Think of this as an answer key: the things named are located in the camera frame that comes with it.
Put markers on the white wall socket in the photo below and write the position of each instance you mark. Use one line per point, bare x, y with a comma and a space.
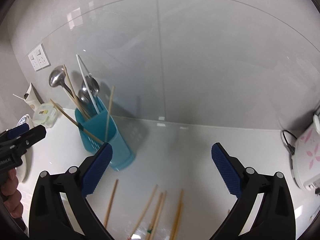
39, 57

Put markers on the white plastic chopstick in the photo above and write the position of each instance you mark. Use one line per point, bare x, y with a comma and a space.
86, 81

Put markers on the wooden chopstick with patterned end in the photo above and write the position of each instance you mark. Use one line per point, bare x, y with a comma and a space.
146, 210

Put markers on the large metal spoon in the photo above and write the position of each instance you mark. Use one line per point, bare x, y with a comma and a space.
92, 83

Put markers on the clear plastic lidded container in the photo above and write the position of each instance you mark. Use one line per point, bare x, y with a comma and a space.
45, 115

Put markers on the wooden chopstick with green band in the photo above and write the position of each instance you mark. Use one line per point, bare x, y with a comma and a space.
66, 115

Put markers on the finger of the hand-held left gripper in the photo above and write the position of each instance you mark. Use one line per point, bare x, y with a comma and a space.
35, 133
17, 130

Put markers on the small metal spoon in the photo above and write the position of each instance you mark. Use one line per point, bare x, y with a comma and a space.
83, 97

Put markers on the person's left hand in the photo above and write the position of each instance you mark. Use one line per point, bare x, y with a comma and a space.
12, 195

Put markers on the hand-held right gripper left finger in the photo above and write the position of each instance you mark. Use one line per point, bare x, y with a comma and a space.
96, 172

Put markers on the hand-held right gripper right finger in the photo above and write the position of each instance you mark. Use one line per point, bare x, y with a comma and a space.
227, 172

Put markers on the metal ladle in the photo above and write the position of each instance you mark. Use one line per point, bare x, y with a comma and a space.
57, 76

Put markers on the white flowered rice cooker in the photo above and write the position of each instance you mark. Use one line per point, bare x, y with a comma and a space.
306, 155

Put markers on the blue plastic utensil holder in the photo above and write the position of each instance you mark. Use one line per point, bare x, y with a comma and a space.
117, 140

